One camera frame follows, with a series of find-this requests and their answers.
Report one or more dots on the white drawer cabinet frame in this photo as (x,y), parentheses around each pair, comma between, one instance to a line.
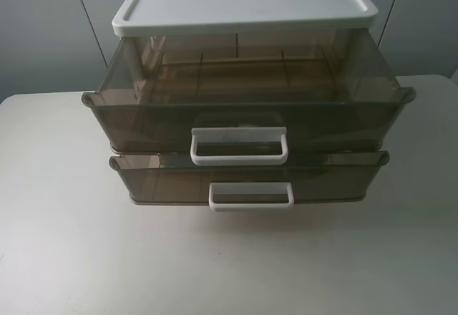
(143,18)

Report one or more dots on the smoky transparent drawer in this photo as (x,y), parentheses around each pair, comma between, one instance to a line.
(248,98)
(304,179)

